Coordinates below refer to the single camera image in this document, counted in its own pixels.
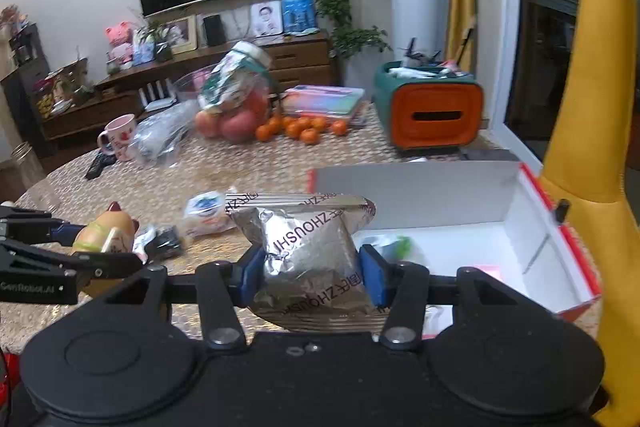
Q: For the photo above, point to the pile of tangerines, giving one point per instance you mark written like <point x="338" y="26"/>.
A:
<point x="300" y="129"/>

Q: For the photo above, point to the pink pig plush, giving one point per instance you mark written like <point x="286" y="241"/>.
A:
<point x="119" y="39"/>

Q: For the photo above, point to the glass jar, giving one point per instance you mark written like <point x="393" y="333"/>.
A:
<point x="27" y="164"/>

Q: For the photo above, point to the glass fruit bowl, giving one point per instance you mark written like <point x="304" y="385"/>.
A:
<point x="187" y="89"/>

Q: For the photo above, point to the clear plastic bag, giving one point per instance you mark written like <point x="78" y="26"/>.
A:
<point x="160" y="137"/>

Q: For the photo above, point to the black remote control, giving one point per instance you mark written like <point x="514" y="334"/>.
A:
<point x="97" y="167"/>

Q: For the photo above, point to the brown capybara toy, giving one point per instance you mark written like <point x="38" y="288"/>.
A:
<point x="105" y="232"/>

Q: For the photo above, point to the blue family photo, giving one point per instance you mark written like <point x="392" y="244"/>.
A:
<point x="298" y="13"/>

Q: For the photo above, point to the small dark snack packet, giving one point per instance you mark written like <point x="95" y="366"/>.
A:
<point x="165" y="243"/>

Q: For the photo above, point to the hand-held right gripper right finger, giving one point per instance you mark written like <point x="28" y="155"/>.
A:
<point x="372" y="274"/>

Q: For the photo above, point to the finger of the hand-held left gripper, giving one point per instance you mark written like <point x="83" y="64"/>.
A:
<point x="62" y="235"/>
<point x="100" y="266"/>

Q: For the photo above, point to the green orange tissue box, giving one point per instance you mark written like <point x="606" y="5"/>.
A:
<point x="430" y="107"/>

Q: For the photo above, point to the baby portrait photo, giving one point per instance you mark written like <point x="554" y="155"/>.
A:
<point x="266" y="19"/>

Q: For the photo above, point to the glass balcony door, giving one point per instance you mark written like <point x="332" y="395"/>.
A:
<point x="545" y="7"/>

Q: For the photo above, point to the wooden photo frame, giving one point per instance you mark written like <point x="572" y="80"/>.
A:
<point x="180" y="34"/>

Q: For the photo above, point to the pink note pad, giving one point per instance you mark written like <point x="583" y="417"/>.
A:
<point x="483" y="271"/>

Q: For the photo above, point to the white router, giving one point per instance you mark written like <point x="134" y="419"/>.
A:
<point x="157" y="99"/>

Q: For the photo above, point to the pastel flat box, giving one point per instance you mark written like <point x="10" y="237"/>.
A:
<point x="325" y="102"/>

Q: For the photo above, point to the clear bread packet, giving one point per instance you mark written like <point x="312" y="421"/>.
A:
<point x="205" y="214"/>

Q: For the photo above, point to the foil snack packet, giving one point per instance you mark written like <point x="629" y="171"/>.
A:
<point x="305" y="247"/>

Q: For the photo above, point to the red apple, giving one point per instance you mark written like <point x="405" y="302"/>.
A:
<point x="207" y="124"/>
<point x="240" y="127"/>

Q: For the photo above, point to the wooden TV cabinet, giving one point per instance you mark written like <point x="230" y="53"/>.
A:
<point x="300" y="57"/>

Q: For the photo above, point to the potted grass plant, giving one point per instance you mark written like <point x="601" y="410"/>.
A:
<point x="161" y="47"/>

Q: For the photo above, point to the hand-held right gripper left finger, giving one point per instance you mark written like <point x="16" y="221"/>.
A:
<point x="250" y="274"/>

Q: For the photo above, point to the pink mug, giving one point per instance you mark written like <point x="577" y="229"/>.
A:
<point x="120" y="137"/>

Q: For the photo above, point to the dark storage shelf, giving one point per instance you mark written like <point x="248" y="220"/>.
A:
<point x="22" y="72"/>

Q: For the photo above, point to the colourful picture card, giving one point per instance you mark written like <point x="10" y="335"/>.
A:
<point x="141" y="49"/>

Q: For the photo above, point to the black speaker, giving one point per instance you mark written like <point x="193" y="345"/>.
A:
<point x="214" y="31"/>

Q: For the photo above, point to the gold patterned desktop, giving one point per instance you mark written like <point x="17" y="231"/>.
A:
<point x="240" y="169"/>

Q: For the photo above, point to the red cardboard box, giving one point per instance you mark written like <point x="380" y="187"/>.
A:
<point x="425" y="197"/>

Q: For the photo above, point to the yellow chair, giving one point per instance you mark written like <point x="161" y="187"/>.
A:
<point x="595" y="57"/>

